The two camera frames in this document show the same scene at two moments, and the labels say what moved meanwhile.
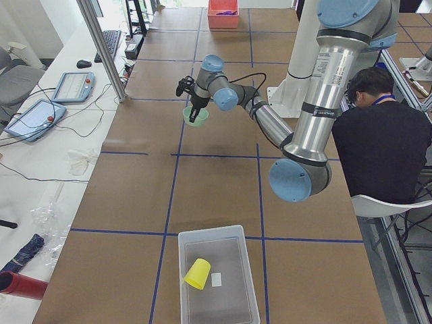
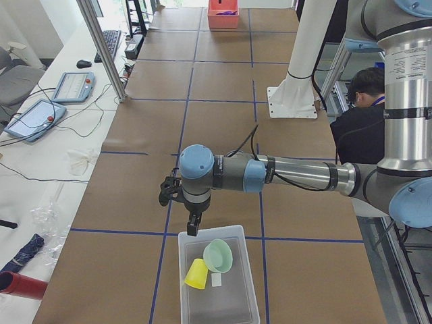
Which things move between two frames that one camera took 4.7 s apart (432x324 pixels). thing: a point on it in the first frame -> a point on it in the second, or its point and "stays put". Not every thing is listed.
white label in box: (216, 279) stays put
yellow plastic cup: (198, 273) stays put
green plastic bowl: (201, 119) -> (217, 256)
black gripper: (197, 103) -> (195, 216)
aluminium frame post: (94, 29) stays put
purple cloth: (227, 13) stays put
